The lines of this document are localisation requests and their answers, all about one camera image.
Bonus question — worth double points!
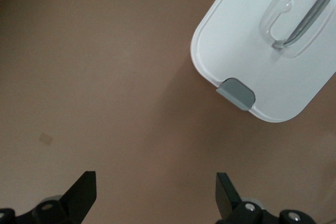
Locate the white box lid grey clips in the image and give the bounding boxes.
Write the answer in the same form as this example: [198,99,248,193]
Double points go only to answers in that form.
[189,0,336,124]

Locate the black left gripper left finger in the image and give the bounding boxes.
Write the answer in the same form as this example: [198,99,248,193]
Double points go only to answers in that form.
[0,170,97,224]

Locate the small brown tape patch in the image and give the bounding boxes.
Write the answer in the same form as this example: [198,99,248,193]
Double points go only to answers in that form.
[38,133,54,146]

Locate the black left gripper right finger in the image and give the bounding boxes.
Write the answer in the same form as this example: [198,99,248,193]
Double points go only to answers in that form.
[215,173,316,224]

